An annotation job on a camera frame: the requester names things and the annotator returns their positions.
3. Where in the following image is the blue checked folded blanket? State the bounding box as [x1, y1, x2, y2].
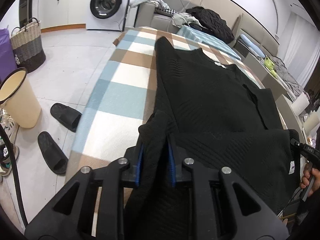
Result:
[176, 25, 242, 61]

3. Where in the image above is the white sneaker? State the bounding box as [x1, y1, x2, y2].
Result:
[0, 109, 19, 146]

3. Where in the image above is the grey sofa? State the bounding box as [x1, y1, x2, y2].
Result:
[135, 0, 196, 34]

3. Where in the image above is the light grey throw blanket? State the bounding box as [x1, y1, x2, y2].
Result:
[129, 0, 171, 12]

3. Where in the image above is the white cabinet with wooden top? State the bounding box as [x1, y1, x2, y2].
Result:
[37, 0, 93, 30]

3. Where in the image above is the black and white patterned pillow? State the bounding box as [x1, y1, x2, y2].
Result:
[154, 6, 178, 18]

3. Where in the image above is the beige waste bin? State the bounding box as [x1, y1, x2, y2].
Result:
[0, 67, 42, 129]

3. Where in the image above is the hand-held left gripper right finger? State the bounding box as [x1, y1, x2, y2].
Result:
[166, 139, 289, 240]

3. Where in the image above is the plaid blanket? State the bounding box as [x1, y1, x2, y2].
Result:
[65, 26, 288, 240]

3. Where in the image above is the white curtain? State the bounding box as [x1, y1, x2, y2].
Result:
[277, 12, 320, 93]

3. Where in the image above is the black puffer jacket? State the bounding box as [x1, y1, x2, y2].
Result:
[186, 6, 236, 44]

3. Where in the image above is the purple bag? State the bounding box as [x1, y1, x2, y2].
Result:
[0, 28, 18, 83]

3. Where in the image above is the beige bed frame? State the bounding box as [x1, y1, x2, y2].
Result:
[234, 12, 308, 144]

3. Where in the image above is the white washing machine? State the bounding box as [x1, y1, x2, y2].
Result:
[86, 0, 134, 32]

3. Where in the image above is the black door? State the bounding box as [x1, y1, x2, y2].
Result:
[19, 0, 34, 27]

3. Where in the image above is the black slipper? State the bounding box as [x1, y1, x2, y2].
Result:
[50, 103, 83, 133]
[37, 131, 69, 176]

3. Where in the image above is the blue pillow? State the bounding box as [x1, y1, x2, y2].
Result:
[241, 34, 267, 58]

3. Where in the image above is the person's right hand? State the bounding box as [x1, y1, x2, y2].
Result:
[299, 166, 320, 198]

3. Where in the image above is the black cable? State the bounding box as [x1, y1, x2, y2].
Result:
[0, 125, 28, 227]

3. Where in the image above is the woven laundry basket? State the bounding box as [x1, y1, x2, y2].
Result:
[10, 17, 47, 74]

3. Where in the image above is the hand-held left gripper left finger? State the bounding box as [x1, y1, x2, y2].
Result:
[24, 144, 145, 240]

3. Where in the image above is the yellow-green cloth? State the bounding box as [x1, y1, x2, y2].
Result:
[263, 56, 278, 78]

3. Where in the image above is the grey sneaker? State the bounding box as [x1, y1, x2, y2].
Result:
[0, 144, 20, 177]

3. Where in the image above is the black knit sweater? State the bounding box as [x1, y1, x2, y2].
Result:
[124, 36, 301, 240]

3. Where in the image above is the white cylinder lamp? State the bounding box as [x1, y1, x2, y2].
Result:
[301, 110, 320, 135]
[291, 91, 311, 117]

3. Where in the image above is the crumpled grey cloth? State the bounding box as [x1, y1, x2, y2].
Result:
[172, 12, 201, 28]

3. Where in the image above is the grey bed sheet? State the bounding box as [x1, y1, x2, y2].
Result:
[264, 55, 304, 101]

